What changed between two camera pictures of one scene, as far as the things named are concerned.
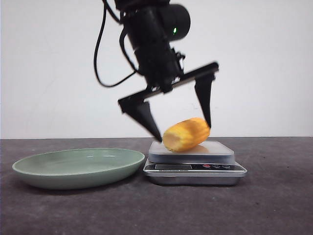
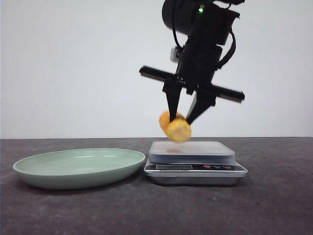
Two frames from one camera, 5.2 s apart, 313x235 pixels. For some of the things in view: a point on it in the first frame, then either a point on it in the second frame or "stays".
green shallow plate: [77, 168] stays
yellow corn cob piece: [186, 135] → [179, 130]
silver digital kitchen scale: [213, 164] stays
